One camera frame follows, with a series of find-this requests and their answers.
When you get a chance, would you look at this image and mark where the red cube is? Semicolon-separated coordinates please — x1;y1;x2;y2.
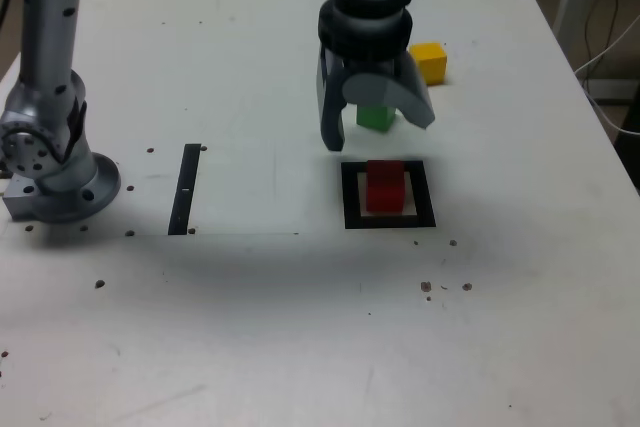
365;159;405;214

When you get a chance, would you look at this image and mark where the black tape square outline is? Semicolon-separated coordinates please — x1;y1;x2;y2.
340;160;437;231

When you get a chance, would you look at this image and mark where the white cable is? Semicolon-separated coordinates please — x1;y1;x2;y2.
573;11;640;138

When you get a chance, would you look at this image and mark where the thin black cable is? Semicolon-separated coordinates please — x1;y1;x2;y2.
582;0;624;68

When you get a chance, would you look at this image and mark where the green cube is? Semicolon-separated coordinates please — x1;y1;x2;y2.
356;105;397;133

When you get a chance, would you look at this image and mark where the black tape strip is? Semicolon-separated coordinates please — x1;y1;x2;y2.
167;143;203;237

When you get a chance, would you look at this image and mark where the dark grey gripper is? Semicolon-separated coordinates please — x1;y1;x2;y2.
314;43;437;152

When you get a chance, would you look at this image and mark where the yellow cube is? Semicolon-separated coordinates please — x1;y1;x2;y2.
409;41;448;87

